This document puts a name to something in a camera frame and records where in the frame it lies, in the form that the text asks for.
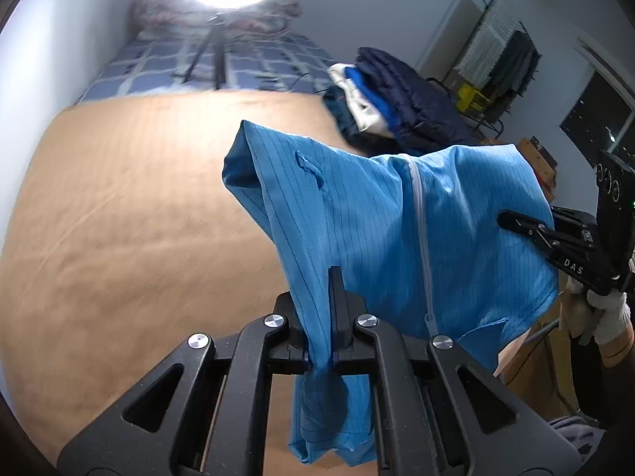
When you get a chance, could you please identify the white folded cloth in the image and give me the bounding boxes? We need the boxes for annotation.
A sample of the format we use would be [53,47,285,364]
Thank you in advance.
[328,63,388,134]

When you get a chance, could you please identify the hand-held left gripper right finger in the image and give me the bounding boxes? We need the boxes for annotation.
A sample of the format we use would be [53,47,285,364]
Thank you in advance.
[328,266,581,476]

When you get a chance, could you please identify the white door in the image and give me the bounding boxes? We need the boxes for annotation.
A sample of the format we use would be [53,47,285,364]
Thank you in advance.
[416,0,485,79]

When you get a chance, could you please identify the grey cloth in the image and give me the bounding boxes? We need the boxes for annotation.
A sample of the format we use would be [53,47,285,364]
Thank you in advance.
[550,415,605,463]

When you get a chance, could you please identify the tan cardboard box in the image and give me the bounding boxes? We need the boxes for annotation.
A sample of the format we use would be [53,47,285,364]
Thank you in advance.
[495,295,589,420]

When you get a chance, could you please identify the person's right forearm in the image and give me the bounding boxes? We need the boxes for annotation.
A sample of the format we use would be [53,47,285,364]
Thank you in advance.
[570,324,635,430]

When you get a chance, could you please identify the person's right hand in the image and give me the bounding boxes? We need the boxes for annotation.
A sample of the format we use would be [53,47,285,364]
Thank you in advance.
[566,279,632,346]

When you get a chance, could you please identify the blue striped work coat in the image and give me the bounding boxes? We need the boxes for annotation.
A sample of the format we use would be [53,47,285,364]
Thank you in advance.
[221,120,560,467]

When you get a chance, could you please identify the black light tripod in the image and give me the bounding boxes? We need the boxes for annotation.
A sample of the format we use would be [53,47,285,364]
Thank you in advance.
[173,14,230,91]

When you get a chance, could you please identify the teal folded cloth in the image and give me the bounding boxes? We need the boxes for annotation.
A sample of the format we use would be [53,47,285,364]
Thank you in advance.
[322,85,363,136]

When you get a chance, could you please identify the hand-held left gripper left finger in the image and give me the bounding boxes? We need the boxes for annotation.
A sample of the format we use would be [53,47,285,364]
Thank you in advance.
[57,292,311,476]

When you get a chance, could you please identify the blue plaid bed sheet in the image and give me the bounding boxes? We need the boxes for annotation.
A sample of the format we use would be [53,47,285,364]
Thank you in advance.
[74,32,343,106]

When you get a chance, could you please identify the floral patterned quilt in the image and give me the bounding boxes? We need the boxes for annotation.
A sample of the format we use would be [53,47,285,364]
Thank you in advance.
[130,0,303,38]

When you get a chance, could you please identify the tan brown bed mat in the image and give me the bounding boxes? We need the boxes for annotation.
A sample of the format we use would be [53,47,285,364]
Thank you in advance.
[0,90,358,476]

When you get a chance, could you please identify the metal clothes rack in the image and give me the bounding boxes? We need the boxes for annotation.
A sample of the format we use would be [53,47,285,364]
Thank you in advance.
[441,0,543,136]

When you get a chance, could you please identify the wooden cabinet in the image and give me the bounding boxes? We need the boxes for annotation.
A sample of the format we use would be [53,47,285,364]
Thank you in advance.
[517,135,560,202]

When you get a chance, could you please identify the yellow box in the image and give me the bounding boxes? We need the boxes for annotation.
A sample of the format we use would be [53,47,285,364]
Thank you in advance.
[455,83,490,113]

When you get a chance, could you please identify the dark window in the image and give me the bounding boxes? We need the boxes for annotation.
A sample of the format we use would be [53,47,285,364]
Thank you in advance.
[560,42,635,169]

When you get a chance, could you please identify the white hanging garment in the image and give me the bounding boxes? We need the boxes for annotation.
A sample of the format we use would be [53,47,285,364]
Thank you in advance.
[455,7,520,86]

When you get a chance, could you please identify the bright blue folded cloth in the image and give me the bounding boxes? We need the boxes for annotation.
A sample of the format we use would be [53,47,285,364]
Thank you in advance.
[344,67,398,136]

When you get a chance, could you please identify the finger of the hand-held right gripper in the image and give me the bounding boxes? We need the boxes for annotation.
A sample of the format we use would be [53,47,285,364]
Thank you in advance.
[497,210,554,255]

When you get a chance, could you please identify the dark hanging garments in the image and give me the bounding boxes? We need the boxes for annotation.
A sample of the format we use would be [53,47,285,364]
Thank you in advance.
[489,30,541,101]

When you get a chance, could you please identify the navy padded jacket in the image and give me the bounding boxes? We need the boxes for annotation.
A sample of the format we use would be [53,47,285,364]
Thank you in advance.
[354,47,479,157]

